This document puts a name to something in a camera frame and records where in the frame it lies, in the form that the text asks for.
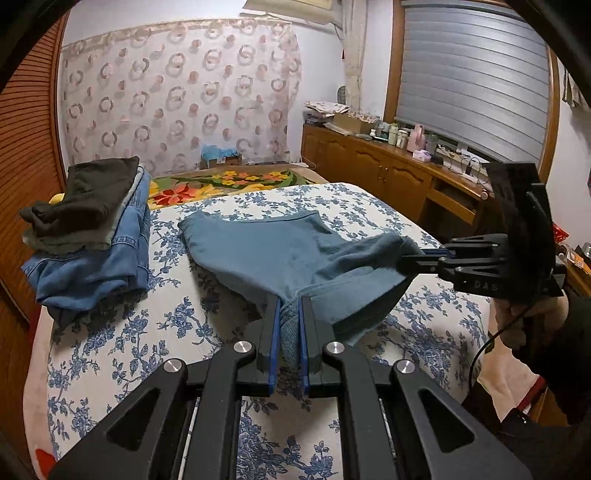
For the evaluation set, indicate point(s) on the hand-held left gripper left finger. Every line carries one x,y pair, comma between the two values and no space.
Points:
275,350

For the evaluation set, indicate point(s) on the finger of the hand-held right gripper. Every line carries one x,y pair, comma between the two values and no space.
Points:
466,244
420,265

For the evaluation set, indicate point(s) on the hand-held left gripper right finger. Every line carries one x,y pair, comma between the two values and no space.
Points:
304,350

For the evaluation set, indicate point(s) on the teal short pants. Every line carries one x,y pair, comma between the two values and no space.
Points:
277,249

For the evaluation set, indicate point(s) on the person's right hand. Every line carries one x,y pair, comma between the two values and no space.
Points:
540,323

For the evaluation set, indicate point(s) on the blue floral bedsheet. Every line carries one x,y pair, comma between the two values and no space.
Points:
184,323

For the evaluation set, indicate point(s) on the small pink box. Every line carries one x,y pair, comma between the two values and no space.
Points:
421,156

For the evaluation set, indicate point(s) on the wooden cabinet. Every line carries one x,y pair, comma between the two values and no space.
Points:
383,170

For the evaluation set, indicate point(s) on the pink bottle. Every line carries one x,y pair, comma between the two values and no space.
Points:
418,137

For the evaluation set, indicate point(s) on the row of toiletry bottles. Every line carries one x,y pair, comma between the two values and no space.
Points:
392,134

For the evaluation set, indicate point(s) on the grey window blind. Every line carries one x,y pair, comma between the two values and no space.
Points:
471,78

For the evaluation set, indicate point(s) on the open cardboard box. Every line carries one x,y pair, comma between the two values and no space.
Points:
353,122

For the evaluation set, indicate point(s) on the colourful flower blanket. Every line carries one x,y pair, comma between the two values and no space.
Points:
221,182

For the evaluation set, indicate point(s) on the patterned folded cloth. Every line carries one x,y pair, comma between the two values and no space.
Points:
325,108

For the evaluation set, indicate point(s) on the small desk fan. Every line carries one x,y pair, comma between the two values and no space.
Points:
342,94

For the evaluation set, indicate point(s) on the cardboard box with blue plastic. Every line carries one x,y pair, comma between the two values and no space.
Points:
221,156

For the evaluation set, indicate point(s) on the blue denim jeans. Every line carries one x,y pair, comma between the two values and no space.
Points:
83,277

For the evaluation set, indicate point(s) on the beige patterned curtain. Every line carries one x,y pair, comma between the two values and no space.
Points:
353,55

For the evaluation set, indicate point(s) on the grey folded garment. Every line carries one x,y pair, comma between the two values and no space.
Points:
69,244

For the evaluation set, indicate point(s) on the pink bed blanket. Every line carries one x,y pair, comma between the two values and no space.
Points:
39,378

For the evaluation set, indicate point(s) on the yellow plush toy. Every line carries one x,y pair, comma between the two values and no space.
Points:
57,199

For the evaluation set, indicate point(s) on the circle print sheer curtain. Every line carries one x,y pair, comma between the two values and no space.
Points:
184,92

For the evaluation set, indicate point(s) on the beige air conditioner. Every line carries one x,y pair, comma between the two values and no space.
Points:
295,8

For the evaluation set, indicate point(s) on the wooden louvered wardrobe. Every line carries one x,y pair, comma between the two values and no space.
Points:
27,138

